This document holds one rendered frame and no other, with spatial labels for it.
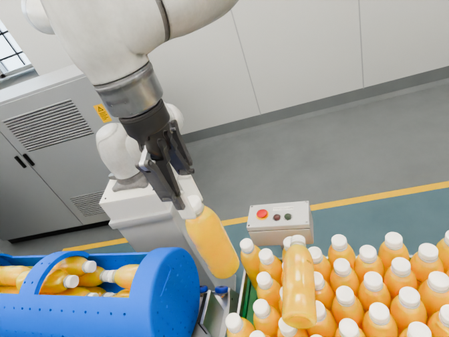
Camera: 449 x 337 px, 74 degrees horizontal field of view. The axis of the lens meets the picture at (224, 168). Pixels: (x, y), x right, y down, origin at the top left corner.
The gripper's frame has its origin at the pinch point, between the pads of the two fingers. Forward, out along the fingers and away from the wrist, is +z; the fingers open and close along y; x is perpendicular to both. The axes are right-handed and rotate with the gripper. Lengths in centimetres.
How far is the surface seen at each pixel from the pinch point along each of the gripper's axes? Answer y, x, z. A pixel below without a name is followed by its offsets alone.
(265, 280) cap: -3.3, 7.5, 34.6
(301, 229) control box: -23.6, 15.4, 38.7
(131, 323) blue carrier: 12.7, -23.3, 29.2
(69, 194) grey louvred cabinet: -121, -208, 99
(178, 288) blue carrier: -0.6, -18.1, 36.0
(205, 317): 4.1, -10.6, 42.4
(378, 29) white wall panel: -295, 76, 72
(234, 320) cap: 7.5, 0.9, 34.7
